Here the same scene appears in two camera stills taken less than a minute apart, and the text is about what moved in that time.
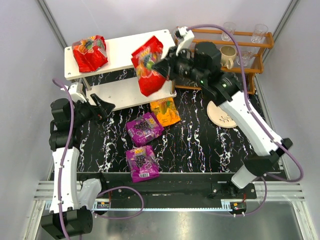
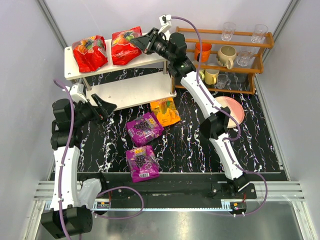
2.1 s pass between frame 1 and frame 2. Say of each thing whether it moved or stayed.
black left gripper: stayed
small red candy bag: moved
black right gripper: moved
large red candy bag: stayed
